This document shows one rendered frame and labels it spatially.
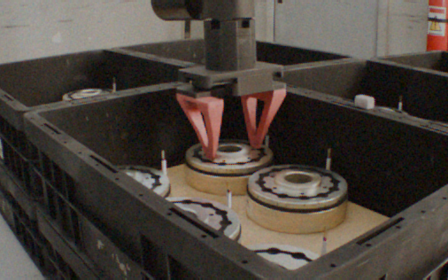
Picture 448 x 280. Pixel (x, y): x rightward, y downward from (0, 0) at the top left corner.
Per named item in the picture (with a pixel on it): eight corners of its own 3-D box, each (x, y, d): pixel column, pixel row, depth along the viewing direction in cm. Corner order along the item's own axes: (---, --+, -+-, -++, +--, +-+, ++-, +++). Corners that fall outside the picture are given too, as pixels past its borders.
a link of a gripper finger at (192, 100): (178, 155, 59) (173, 74, 56) (229, 143, 62) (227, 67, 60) (210, 171, 53) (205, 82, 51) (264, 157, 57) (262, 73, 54)
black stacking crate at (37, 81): (232, 159, 72) (233, 79, 69) (34, 212, 55) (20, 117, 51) (109, 105, 102) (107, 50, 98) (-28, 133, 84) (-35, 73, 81)
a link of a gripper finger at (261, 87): (204, 149, 61) (201, 71, 58) (253, 137, 64) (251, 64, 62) (237, 164, 55) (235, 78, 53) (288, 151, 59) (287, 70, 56)
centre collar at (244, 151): (258, 155, 58) (258, 150, 58) (222, 163, 56) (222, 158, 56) (235, 143, 62) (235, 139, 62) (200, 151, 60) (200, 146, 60)
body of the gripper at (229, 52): (177, 86, 56) (173, 20, 54) (251, 74, 62) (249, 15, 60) (207, 94, 51) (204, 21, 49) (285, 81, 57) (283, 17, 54)
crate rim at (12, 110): (235, 92, 69) (235, 74, 68) (21, 133, 51) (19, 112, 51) (107, 59, 99) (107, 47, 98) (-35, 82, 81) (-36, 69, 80)
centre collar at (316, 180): (331, 182, 51) (331, 176, 50) (303, 197, 47) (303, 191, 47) (293, 170, 54) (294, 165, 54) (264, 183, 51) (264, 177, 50)
